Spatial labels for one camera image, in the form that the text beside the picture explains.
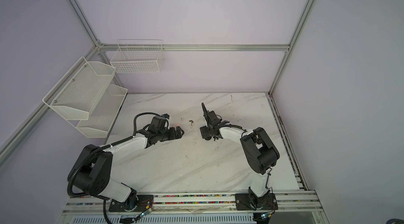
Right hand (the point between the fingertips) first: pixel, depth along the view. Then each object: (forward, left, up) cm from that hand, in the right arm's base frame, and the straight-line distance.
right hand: (204, 131), depth 96 cm
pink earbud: (+10, +15, -2) cm, 18 cm away
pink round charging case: (+6, +18, -1) cm, 19 cm away
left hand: (-4, +16, +3) cm, 17 cm away
